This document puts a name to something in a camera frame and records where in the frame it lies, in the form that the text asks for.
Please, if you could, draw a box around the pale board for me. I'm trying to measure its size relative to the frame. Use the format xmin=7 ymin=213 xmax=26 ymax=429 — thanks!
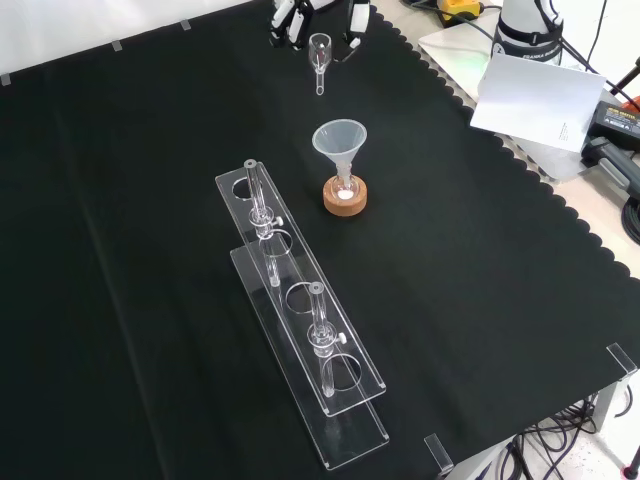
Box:
xmin=416 ymin=21 xmax=604 ymax=184

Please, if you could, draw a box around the translucent plastic funnel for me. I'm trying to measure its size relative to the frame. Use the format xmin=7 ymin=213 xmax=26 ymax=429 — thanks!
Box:
xmin=312 ymin=118 xmax=369 ymax=177

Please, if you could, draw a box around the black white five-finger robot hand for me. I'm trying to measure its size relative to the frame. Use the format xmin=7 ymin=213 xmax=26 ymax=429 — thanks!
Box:
xmin=269 ymin=0 xmax=372 ymax=64

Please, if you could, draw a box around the yellow stop button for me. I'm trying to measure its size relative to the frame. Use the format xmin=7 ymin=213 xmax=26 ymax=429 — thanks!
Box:
xmin=436 ymin=0 xmax=487 ymax=25

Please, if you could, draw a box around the cork ring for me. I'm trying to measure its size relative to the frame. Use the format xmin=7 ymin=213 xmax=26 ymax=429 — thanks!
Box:
xmin=322 ymin=176 xmax=370 ymax=218

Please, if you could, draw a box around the clear acrylic funnel stand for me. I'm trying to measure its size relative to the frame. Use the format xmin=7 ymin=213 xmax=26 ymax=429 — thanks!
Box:
xmin=214 ymin=159 xmax=391 ymax=473

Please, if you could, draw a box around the clear glass weighing funnel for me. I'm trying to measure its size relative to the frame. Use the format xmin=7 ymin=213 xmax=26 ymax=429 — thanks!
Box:
xmin=307 ymin=32 xmax=333 ymax=97

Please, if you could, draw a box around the grey black plug connector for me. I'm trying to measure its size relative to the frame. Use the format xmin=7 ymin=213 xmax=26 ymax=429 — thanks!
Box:
xmin=581 ymin=136 xmax=640 ymax=192

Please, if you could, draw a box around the black tripod leg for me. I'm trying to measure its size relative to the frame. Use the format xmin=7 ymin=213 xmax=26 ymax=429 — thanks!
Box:
xmin=606 ymin=53 xmax=640 ymax=104

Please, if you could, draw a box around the small round-bottom glass flask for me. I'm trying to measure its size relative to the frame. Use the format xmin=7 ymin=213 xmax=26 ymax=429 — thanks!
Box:
xmin=327 ymin=163 xmax=361 ymax=204

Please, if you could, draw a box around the clear acrylic cloth clamp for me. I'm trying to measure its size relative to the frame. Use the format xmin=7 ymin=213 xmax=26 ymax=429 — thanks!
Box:
xmin=423 ymin=433 xmax=455 ymax=476
xmin=605 ymin=343 xmax=640 ymax=382

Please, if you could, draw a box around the white paper sheet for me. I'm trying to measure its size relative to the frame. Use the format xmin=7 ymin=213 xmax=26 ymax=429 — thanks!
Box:
xmin=469 ymin=53 xmax=607 ymax=152

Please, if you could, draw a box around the black cable bundle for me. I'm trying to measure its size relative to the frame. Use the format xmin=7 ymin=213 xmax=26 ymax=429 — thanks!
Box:
xmin=467 ymin=392 xmax=640 ymax=480

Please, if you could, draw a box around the black bench cloth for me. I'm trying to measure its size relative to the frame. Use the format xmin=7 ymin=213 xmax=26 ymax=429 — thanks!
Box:
xmin=0 ymin=0 xmax=640 ymax=480

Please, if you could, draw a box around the black power adapter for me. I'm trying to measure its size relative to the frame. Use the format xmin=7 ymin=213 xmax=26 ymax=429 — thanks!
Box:
xmin=586 ymin=99 xmax=640 ymax=142

